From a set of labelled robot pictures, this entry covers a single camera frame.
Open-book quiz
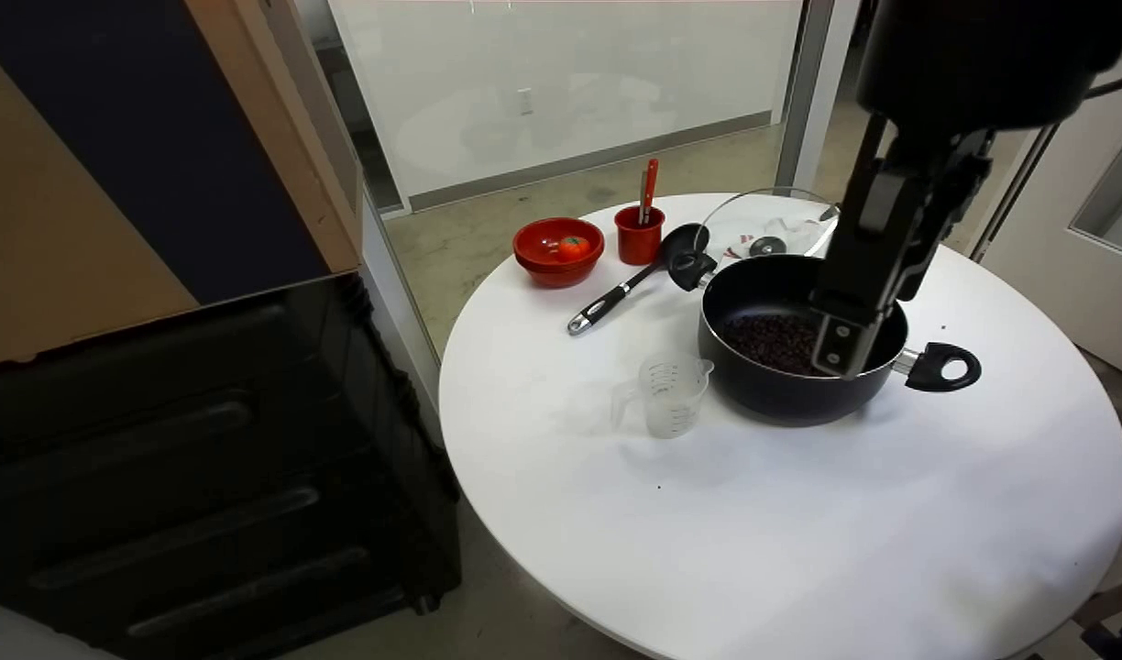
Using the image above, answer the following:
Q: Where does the brown wooden cabinet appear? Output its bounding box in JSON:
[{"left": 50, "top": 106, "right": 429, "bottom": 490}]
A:
[{"left": 0, "top": 0, "right": 370, "bottom": 370}]

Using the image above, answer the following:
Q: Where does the red plastic spoon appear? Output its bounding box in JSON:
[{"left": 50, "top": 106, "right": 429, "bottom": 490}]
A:
[{"left": 633, "top": 155, "right": 665, "bottom": 230}]

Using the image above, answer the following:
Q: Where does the red cup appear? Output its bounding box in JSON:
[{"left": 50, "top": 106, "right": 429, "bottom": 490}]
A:
[{"left": 613, "top": 202, "right": 671, "bottom": 269}]

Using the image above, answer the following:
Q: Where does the glass pot lid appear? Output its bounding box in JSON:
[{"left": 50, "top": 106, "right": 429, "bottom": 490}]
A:
[{"left": 704, "top": 183, "right": 848, "bottom": 269}]

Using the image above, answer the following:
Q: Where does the black cooking pot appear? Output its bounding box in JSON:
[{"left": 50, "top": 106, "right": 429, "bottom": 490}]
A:
[{"left": 697, "top": 252, "right": 987, "bottom": 425}]

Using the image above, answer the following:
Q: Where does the black ladle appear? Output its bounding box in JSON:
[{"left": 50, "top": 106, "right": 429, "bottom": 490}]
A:
[{"left": 565, "top": 221, "right": 722, "bottom": 341}]

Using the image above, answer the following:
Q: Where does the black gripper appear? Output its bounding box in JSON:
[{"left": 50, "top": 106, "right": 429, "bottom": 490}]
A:
[{"left": 809, "top": 111, "right": 1001, "bottom": 378}]

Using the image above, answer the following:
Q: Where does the red bowl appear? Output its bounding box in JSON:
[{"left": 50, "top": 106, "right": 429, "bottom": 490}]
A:
[{"left": 511, "top": 215, "right": 610, "bottom": 293}]

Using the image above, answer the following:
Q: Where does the clear plastic measuring jar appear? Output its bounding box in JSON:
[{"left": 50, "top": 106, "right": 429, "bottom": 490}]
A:
[{"left": 632, "top": 343, "right": 720, "bottom": 444}]

